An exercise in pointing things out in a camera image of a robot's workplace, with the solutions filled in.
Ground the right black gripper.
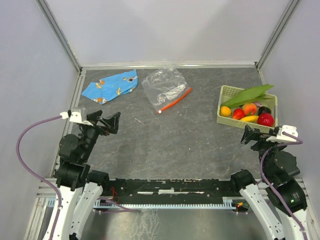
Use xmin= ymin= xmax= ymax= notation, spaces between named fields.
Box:
xmin=239 ymin=123 xmax=286 ymax=179

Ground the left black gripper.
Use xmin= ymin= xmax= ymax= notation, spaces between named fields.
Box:
xmin=80 ymin=109 xmax=121 ymax=161

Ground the red strawberry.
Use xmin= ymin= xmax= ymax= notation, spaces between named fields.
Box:
xmin=232 ymin=108 xmax=246 ymax=120

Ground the small orange mango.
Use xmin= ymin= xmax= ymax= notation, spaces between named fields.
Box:
xmin=219 ymin=106 xmax=232 ymax=117

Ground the green leaf vegetable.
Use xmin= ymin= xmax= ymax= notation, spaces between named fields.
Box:
xmin=220 ymin=84 xmax=274 ymax=109

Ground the clear zip top bag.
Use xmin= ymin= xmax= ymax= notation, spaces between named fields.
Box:
xmin=141 ymin=68 xmax=192 ymax=114

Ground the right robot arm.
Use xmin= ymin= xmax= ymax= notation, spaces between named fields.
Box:
xmin=229 ymin=125 xmax=310 ymax=240

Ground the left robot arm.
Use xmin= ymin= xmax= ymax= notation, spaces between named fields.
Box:
xmin=44 ymin=107 xmax=121 ymax=240

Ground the yellow banana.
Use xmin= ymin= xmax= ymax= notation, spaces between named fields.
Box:
xmin=240 ymin=115 xmax=259 ymax=123

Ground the red apple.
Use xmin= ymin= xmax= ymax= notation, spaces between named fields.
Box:
xmin=257 ymin=113 xmax=275 ymax=127

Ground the orange peach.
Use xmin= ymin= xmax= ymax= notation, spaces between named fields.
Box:
xmin=242 ymin=102 xmax=257 ymax=116

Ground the dark purple eggplant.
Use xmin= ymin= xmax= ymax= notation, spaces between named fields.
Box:
xmin=253 ymin=101 xmax=263 ymax=108

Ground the blue patterned cloth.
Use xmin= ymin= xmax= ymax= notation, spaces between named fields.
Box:
xmin=81 ymin=69 xmax=138 ymax=105

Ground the pale green plastic basket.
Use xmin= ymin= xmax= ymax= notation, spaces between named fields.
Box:
xmin=216 ymin=84 xmax=278 ymax=133

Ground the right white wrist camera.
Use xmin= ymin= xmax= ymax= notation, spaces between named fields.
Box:
xmin=266 ymin=125 xmax=299 ymax=144

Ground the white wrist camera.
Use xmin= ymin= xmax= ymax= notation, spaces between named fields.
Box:
xmin=69 ymin=107 xmax=93 ymax=126
xmin=266 ymin=125 xmax=299 ymax=144

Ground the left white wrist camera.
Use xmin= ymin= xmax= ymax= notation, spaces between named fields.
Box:
xmin=69 ymin=107 xmax=93 ymax=126

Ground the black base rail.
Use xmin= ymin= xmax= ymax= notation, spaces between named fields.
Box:
xmin=101 ymin=178 xmax=240 ymax=205

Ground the light blue cable duct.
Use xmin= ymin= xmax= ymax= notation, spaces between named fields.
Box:
xmin=46 ymin=198 xmax=236 ymax=210

